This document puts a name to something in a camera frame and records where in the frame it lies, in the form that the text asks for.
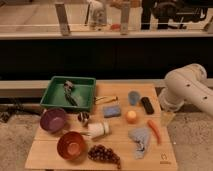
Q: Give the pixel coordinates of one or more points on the blue cup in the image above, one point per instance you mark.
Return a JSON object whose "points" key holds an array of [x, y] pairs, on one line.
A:
{"points": [[133, 97]]}

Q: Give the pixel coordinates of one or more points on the black remote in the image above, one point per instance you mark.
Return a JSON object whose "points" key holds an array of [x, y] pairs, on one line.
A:
{"points": [[147, 105]]}

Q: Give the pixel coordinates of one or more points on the blue sponge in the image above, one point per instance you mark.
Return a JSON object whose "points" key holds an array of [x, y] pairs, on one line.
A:
{"points": [[111, 111]]}

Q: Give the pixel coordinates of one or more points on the orange bowl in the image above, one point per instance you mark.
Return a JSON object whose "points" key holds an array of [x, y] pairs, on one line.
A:
{"points": [[71, 145]]}

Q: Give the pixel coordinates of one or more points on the wooden board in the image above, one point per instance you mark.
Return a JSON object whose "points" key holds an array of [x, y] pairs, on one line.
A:
{"points": [[159, 157]]}

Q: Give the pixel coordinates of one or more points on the orange apple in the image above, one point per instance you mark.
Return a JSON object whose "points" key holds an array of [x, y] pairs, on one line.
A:
{"points": [[131, 117]]}

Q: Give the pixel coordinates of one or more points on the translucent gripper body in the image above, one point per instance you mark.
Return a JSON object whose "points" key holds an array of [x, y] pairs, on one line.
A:
{"points": [[166, 118]]}

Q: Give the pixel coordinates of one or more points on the orange carrot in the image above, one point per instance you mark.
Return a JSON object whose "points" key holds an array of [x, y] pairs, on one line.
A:
{"points": [[154, 128]]}

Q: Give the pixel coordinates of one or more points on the dark object in tray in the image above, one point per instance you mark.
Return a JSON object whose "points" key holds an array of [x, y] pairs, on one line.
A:
{"points": [[68, 87]]}

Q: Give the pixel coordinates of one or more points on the grey blue cloth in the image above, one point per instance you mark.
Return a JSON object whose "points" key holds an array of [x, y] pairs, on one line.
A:
{"points": [[141, 136]]}

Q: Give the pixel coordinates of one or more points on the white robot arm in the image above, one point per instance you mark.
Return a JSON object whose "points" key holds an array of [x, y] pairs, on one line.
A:
{"points": [[186, 84]]}

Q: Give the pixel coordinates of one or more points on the white cylindrical cup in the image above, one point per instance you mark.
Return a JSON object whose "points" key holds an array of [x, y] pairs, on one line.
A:
{"points": [[98, 129]]}

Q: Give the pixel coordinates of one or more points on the small metal cup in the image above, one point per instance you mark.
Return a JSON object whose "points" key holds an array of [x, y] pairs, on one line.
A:
{"points": [[83, 118]]}

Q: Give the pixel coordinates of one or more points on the purple bowl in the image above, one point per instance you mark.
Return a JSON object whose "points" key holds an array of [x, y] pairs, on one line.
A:
{"points": [[53, 120]]}

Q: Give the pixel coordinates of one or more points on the green plastic tray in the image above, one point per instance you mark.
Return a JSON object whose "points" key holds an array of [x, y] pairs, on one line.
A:
{"points": [[72, 93]]}

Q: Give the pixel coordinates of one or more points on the dark grape bunch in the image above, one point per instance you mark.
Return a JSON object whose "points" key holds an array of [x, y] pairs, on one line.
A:
{"points": [[100, 153]]}

